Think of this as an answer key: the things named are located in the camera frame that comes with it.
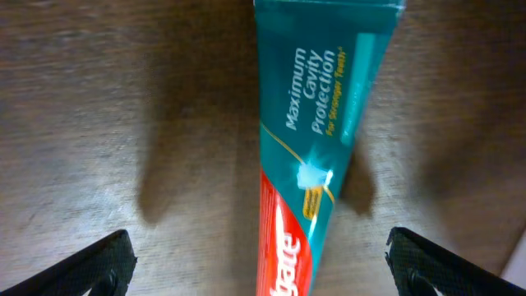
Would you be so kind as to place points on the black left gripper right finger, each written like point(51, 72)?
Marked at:
point(422, 267)

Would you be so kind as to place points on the green red toothpaste tube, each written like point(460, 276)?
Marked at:
point(317, 62)

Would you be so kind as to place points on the white cardboard box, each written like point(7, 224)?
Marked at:
point(514, 270)

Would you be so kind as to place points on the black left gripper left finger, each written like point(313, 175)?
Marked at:
point(104, 268)

